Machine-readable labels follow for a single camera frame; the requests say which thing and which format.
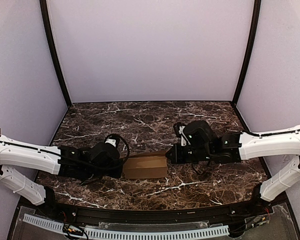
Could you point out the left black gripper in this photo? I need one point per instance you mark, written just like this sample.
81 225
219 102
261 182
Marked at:
117 171

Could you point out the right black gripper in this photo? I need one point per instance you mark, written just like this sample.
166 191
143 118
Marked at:
175 155

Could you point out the brown cardboard box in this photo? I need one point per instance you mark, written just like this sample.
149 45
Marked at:
149 165

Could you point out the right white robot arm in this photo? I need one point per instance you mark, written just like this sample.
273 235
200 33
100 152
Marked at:
273 143

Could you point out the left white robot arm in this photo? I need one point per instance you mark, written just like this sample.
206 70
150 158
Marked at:
43 158

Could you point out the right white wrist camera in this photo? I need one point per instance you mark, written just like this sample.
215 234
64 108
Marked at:
179 132

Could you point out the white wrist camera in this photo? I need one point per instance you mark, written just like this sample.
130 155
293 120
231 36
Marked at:
112 141
179 132

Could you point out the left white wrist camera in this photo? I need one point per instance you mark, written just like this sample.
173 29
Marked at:
112 141

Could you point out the black front table rail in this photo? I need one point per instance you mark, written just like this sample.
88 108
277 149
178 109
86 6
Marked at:
230 213

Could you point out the white slotted cable duct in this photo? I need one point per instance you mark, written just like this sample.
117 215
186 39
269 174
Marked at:
118 231

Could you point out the left black frame post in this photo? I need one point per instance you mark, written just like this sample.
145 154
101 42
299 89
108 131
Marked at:
53 51

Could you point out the black frame post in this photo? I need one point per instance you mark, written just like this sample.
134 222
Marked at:
248 51
53 51

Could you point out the right black frame post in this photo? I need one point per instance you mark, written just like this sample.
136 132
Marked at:
248 51

